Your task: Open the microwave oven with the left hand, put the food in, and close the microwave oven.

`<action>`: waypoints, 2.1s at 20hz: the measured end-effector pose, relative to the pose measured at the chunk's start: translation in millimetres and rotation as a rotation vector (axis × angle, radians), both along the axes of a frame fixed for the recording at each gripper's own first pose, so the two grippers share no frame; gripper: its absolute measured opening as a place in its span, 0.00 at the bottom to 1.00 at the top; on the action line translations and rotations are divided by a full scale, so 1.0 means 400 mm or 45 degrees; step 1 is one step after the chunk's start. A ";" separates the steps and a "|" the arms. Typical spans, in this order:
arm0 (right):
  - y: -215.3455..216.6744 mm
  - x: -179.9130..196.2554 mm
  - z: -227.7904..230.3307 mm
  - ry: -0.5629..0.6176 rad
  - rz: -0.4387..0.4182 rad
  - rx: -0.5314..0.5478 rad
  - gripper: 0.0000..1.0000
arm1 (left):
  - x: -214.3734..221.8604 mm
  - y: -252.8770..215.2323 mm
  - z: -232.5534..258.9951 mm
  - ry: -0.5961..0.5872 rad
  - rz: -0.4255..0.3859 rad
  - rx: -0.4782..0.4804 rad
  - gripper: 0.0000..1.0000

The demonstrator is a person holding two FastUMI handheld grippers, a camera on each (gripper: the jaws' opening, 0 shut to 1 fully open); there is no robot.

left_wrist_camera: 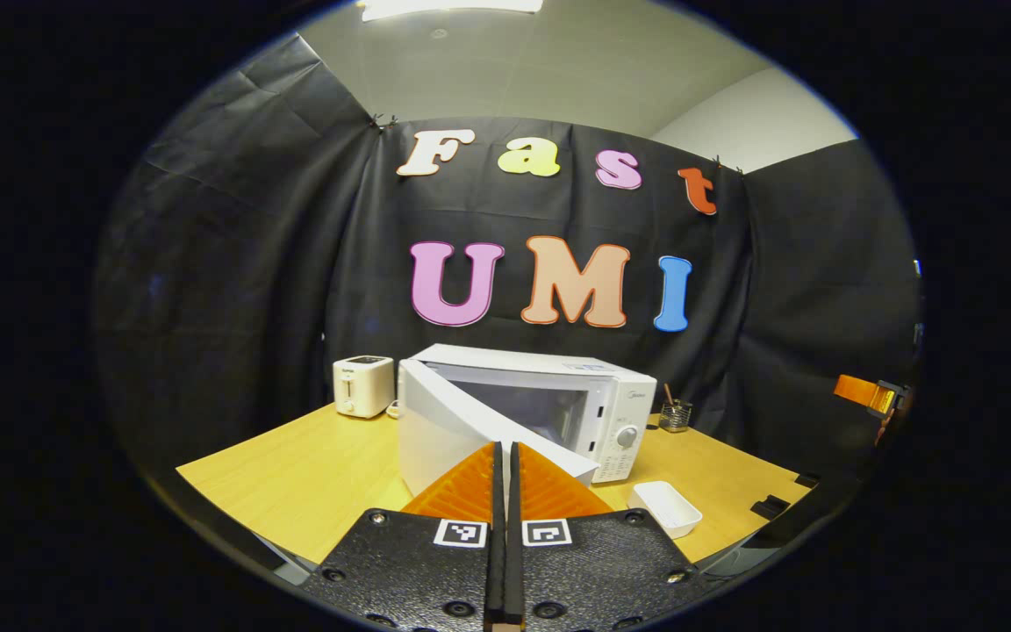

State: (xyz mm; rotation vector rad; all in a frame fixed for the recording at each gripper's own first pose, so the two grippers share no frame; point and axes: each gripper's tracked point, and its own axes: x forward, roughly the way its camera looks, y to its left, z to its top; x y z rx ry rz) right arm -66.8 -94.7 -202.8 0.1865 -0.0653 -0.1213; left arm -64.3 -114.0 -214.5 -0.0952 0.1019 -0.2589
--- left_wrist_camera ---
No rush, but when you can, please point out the white table leg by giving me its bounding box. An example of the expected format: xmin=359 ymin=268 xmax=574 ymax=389
xmin=273 ymin=553 xmax=315 ymax=587

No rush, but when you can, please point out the wire mesh pen holder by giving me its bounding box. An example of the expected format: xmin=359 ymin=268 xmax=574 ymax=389
xmin=658 ymin=383 xmax=693 ymax=434

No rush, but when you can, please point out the white toaster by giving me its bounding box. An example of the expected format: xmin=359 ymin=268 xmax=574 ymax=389
xmin=333 ymin=355 xmax=396 ymax=420

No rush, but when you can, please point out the white rectangular dish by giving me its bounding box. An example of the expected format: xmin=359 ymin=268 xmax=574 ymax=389
xmin=627 ymin=480 xmax=704 ymax=540

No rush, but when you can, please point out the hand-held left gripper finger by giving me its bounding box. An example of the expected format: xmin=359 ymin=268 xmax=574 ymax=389
xmin=505 ymin=441 xmax=709 ymax=632
xmin=298 ymin=441 xmax=507 ymax=632

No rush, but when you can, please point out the white microwave oven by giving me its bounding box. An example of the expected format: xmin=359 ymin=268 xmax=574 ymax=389
xmin=396 ymin=343 xmax=658 ymax=510

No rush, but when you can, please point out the black backdrop cloth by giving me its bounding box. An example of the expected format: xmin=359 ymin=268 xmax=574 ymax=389
xmin=93 ymin=33 xmax=923 ymax=510

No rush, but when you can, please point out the ceiling light panel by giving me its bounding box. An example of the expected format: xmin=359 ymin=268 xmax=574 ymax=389
xmin=358 ymin=0 xmax=544 ymax=23

